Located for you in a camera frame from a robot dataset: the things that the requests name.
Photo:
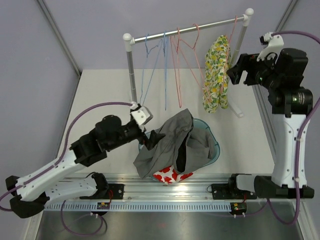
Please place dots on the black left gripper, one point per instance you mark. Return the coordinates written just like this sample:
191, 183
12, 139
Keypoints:
144, 136

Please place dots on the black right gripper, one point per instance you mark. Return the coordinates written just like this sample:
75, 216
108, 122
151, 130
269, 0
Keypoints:
247, 68

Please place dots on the lemon print skirt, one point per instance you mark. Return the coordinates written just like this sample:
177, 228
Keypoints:
216, 75

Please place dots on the grey skirt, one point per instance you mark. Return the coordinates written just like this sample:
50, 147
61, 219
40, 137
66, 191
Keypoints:
175, 147

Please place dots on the red poppy print skirt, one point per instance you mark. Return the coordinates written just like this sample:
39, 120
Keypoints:
169, 176

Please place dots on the pink hanger with lemon skirt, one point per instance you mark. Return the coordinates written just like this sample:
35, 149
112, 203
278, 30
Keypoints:
231, 40

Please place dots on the pink hanger with grey skirt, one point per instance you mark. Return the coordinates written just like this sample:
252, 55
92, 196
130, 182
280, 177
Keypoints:
194, 49

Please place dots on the teal plastic basin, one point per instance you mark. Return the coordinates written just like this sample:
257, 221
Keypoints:
212, 150

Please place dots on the blue wire hanger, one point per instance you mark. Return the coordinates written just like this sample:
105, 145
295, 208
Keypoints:
152, 54
165, 58

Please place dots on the pink hanger with poppy skirt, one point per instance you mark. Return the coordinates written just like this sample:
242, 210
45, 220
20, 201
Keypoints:
175, 51

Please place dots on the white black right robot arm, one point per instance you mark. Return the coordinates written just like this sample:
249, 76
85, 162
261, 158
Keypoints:
291, 104

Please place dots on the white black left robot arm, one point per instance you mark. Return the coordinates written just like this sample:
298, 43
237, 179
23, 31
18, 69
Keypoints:
37, 190

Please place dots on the silver clothes rack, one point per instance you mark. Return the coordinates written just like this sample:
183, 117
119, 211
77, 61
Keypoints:
129, 41

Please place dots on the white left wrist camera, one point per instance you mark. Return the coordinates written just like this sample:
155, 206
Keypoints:
140, 114

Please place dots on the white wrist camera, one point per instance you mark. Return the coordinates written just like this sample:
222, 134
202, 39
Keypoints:
140, 114
272, 45

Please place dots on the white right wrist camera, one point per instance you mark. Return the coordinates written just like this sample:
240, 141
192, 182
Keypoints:
272, 45

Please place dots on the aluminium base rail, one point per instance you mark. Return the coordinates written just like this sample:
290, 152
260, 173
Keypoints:
198, 187

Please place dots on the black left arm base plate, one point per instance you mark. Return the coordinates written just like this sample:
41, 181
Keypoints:
115, 191

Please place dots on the white slotted cable duct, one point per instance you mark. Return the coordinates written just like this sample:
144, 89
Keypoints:
120, 206

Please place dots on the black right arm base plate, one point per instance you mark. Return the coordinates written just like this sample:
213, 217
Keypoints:
227, 192

